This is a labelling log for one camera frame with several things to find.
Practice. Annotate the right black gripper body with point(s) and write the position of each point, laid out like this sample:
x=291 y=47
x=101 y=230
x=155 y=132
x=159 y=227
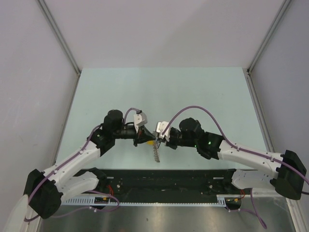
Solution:
x=175 y=137

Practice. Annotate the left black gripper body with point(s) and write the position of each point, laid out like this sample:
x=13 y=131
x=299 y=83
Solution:
x=137 y=137

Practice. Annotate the large silver keyring holder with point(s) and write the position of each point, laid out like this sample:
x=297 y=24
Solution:
x=156 y=145

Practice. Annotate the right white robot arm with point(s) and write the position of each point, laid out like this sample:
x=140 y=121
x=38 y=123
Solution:
x=284 y=173

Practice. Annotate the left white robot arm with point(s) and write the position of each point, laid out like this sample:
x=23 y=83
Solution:
x=48 y=189

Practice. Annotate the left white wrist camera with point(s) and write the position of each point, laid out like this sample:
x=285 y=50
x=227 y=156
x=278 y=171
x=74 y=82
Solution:
x=139 y=119

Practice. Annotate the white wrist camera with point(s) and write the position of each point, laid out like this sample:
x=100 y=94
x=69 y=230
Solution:
x=163 y=130
x=139 y=119

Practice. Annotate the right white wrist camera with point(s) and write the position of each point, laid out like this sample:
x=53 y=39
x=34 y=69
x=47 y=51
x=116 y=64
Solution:
x=163 y=130

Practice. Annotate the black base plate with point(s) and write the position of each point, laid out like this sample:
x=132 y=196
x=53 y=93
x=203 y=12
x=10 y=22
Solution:
x=150 y=184

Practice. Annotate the white slotted cable duct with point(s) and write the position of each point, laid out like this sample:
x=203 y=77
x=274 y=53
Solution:
x=200 y=200

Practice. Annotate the left aluminium frame post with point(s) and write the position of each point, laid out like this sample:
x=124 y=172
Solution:
x=58 y=34

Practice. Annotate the aluminium frame post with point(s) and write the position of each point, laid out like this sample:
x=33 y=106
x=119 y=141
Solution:
x=58 y=34
x=269 y=34

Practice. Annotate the right aluminium frame post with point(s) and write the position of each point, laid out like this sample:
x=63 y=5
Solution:
x=269 y=34

